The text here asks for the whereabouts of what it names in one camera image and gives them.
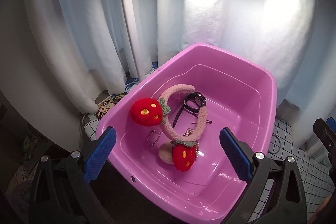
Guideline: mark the black wrist watch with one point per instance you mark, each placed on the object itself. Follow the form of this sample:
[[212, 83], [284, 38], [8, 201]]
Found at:
[[192, 104]]

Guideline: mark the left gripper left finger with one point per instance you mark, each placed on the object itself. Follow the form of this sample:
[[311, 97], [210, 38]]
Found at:
[[61, 192]]

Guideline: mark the white curtain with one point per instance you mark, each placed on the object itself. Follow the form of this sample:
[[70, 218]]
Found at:
[[86, 46]]

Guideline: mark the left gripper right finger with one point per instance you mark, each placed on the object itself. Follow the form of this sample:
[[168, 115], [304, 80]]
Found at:
[[257, 173]]

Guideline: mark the patterned box on floor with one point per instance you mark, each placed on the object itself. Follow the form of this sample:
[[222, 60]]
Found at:
[[107, 104]]

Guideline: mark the pink plastic tub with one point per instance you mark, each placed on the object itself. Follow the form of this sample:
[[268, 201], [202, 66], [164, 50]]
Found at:
[[240, 95]]

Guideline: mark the checkered white bed sheet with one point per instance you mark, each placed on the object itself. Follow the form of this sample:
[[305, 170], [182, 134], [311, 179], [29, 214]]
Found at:
[[127, 205]]

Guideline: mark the pink strawberry plush headband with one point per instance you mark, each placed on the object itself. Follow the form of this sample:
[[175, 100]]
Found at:
[[159, 113]]

